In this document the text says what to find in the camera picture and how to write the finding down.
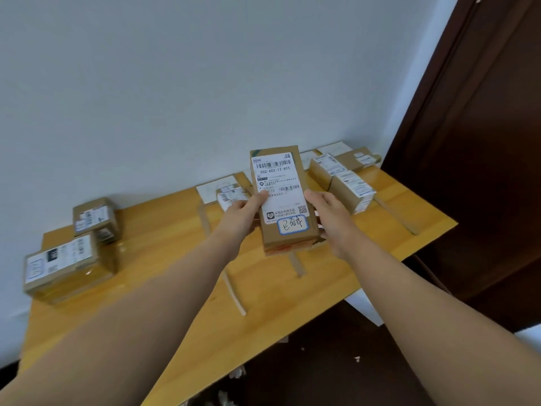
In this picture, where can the tall cardboard parcel handwritten sticker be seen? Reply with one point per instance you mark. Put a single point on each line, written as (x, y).
(281, 183)

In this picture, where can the person's left forearm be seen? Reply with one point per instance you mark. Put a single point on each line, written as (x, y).
(122, 321)

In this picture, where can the white paper scrap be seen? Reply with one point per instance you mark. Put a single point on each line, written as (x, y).
(236, 372)

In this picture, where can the white panel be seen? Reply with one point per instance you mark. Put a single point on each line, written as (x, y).
(364, 308)

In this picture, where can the person's left thumb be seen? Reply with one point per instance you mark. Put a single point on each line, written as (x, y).
(260, 198)

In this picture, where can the person's left hand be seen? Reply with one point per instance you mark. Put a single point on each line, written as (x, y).
(236, 221)

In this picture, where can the dark brown wooden door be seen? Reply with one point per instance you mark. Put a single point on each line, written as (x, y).
(477, 164)

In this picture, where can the small cardboard parcel white label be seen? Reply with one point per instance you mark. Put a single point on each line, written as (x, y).
(230, 194)

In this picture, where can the large flat cardboard parcel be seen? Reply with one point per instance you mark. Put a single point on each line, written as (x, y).
(63, 266)

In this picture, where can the beige tape strip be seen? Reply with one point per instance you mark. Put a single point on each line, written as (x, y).
(234, 293)
(397, 215)
(205, 221)
(296, 265)

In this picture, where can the person's right thumb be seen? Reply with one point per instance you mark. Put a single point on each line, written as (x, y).
(313, 199)

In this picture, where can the person's right forearm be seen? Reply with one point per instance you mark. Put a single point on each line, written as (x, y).
(439, 329)

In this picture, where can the white paper sheet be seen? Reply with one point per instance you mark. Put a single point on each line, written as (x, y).
(334, 147)
(307, 157)
(213, 188)

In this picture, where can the flat cardboard parcel small label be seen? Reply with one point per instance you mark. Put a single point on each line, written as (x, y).
(359, 158)

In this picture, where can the person's right hand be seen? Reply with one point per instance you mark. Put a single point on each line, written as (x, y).
(338, 226)

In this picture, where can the small taped cardboard parcel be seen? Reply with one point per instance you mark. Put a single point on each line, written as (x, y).
(95, 219)

